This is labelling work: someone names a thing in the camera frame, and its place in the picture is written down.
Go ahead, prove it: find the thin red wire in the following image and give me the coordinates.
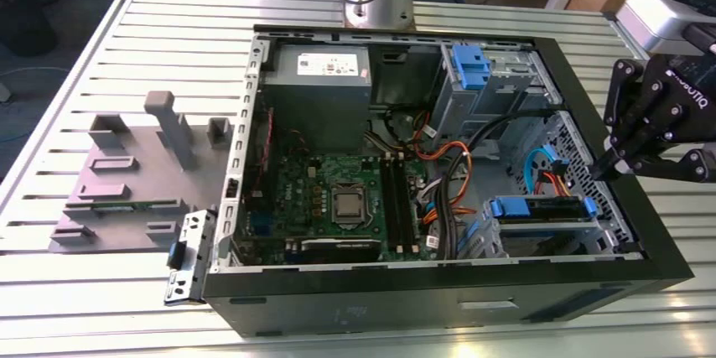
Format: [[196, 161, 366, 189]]
[[250, 106, 276, 198]]

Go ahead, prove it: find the grey power supply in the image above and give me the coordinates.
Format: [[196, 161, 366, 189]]
[[262, 44, 374, 153]]

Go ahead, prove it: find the blue plastic drive latch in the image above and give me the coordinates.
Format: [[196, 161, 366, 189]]
[[454, 44, 492, 91]]

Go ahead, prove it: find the black chair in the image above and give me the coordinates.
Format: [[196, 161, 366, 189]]
[[0, 0, 63, 57]]

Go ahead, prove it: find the black RAM slot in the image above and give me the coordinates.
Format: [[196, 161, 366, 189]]
[[382, 153, 408, 255], [395, 152, 424, 254]]

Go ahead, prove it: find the black power connector wire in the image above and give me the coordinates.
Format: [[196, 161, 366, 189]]
[[534, 169, 580, 208]]

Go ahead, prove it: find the orange wire bundle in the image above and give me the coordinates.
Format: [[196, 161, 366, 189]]
[[414, 110, 476, 225]]

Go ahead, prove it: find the silver CPU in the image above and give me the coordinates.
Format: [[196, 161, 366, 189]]
[[334, 189, 366, 217]]

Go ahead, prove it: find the CPU socket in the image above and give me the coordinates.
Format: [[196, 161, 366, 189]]
[[327, 181, 375, 230]]

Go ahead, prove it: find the metal disk bay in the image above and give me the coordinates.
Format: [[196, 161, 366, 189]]
[[458, 196, 643, 258]]

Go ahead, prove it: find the black cable bundle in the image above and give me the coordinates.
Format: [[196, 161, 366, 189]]
[[435, 108, 564, 258]]

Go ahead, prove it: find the metal optical drive cage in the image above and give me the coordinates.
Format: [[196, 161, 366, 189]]
[[430, 41, 560, 137]]

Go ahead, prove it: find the black graphics card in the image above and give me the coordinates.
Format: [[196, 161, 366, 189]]
[[284, 236, 386, 265]]

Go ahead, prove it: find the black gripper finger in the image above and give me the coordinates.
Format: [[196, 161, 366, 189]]
[[618, 131, 716, 185], [594, 58, 644, 182]]

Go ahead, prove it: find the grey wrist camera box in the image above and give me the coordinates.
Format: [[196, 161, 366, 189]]
[[615, 0, 716, 57]]

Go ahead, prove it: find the black PC case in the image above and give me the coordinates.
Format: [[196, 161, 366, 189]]
[[202, 24, 695, 338]]

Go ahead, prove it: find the hard disk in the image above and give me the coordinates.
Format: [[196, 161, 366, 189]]
[[456, 195, 599, 257]]

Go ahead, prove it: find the blue data wire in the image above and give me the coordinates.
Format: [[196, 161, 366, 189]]
[[526, 144, 567, 195]]

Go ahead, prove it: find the grey parts rack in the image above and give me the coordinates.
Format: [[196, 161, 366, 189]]
[[47, 91, 236, 255]]

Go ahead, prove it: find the metal expansion slot bracket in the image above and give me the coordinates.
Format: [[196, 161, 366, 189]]
[[163, 208, 219, 305]]

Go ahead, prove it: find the green motherboard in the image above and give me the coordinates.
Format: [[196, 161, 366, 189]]
[[232, 152, 443, 265]]

